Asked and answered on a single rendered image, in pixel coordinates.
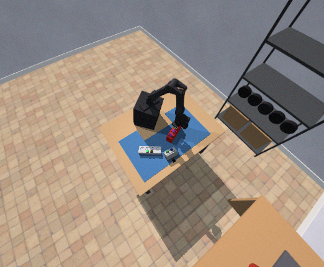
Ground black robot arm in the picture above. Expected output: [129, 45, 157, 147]
[139, 78, 190, 130]

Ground blue bench mat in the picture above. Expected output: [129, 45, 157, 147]
[119, 108, 211, 182]

